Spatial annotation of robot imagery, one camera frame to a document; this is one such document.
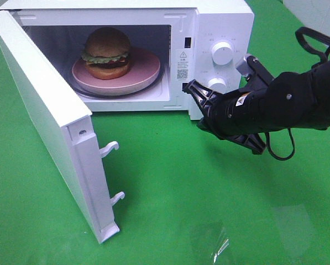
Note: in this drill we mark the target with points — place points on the pink round plate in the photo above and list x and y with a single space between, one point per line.
144 70

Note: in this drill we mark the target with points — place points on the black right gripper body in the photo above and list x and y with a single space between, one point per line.
235 116

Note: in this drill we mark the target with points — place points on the burger with lettuce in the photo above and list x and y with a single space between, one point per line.
107 53

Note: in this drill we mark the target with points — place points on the white microwave door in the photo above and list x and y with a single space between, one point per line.
64 124

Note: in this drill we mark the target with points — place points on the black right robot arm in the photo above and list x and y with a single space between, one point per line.
265 104

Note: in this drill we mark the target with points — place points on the white microwave knob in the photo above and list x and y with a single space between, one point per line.
218 85
222 53

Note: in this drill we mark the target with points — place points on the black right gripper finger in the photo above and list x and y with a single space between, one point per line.
204 97

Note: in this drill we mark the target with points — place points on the clear plastic film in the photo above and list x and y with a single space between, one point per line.
210 243

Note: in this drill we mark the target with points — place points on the white microwave oven body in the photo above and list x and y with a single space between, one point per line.
180 33

